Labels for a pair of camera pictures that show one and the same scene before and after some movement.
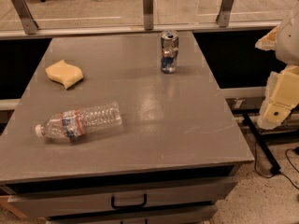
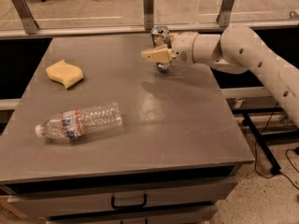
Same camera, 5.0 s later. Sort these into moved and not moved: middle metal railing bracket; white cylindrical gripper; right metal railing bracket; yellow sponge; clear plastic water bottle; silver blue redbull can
Moved: white cylindrical gripper; silver blue redbull can
Not moved: clear plastic water bottle; right metal railing bracket; middle metal railing bracket; yellow sponge
